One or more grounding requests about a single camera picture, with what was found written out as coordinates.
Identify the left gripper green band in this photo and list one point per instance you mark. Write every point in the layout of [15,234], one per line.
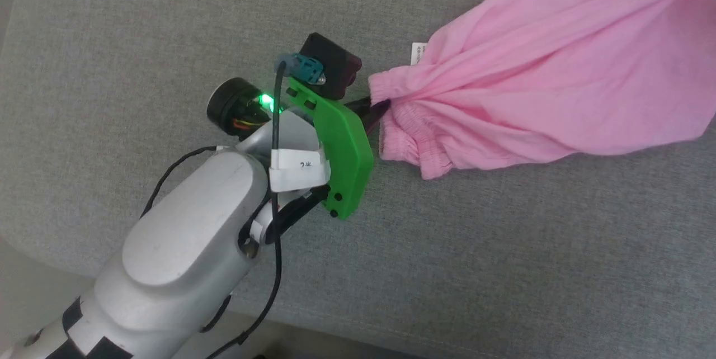
[344,152]

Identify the pink garment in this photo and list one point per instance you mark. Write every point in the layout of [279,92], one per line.
[559,79]

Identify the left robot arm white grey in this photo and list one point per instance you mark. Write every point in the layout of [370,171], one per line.
[184,247]

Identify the grey fabric sofa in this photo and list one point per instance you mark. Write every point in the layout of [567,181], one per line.
[447,247]

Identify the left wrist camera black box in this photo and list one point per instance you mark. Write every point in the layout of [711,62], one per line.
[333,65]

